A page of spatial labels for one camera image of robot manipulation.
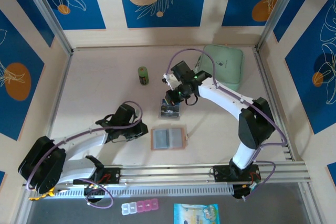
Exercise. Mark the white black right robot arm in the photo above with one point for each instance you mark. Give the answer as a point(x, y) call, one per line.
point(223, 95)

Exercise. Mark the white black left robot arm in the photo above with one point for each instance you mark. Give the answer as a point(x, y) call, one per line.
point(78, 145)

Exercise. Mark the green can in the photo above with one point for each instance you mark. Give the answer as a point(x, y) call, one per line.
point(144, 75)

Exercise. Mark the mint green zipper pouch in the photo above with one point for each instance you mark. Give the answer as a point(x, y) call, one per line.
point(228, 61)

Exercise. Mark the white pink pill organizer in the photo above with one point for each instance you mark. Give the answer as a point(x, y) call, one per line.
point(140, 206)

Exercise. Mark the aluminium table edge bar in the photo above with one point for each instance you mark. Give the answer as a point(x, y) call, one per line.
point(61, 90)
point(270, 98)

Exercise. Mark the light blue snack packet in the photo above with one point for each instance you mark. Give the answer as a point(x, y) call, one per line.
point(195, 214)

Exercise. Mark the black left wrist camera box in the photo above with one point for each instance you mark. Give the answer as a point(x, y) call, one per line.
point(125, 113)

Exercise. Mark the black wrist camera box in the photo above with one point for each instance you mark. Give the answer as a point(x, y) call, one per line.
point(183, 70)
point(125, 113)

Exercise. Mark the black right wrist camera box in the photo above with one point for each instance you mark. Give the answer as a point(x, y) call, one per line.
point(183, 70)

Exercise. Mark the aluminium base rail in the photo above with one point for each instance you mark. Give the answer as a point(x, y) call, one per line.
point(168, 172)

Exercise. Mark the aluminium frame post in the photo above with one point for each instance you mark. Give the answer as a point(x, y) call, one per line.
point(44, 11)
point(278, 11)

